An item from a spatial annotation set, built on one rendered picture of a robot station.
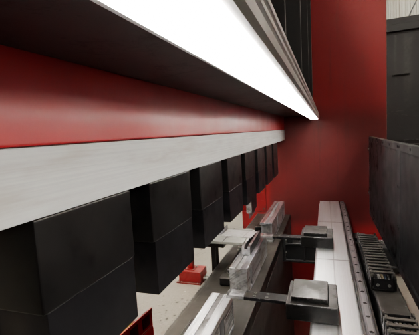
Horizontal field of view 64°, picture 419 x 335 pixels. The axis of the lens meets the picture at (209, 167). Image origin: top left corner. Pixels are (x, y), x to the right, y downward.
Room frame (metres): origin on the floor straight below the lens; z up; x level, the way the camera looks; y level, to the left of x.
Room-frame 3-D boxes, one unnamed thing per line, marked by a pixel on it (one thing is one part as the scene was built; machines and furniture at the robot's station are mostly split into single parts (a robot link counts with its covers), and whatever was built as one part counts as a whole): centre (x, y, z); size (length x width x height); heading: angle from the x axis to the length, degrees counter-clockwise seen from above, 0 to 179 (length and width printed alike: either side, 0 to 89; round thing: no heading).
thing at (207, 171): (0.74, 0.04, 1.26); 0.15 x 0.09 x 0.17; 161
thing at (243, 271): (1.23, -0.14, 0.92); 0.39 x 0.06 x 0.10; 161
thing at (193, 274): (3.16, 0.23, 0.41); 0.25 x 0.20 x 0.83; 71
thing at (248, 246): (1.26, -0.15, 0.99); 0.20 x 0.03 x 0.03; 161
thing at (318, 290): (0.78, -0.15, 1.01); 0.26 x 0.12 x 0.05; 71
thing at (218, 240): (1.33, -0.01, 1.00); 0.26 x 0.18 x 0.01; 71
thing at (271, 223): (1.80, -0.33, 0.92); 0.50 x 0.06 x 0.10; 161
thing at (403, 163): (1.34, -0.71, 1.12); 1.13 x 0.02 x 0.44; 161
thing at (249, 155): (1.12, -0.10, 1.26); 0.15 x 0.09 x 0.17; 161
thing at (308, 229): (1.23, -0.31, 1.01); 0.26 x 0.12 x 0.05; 71
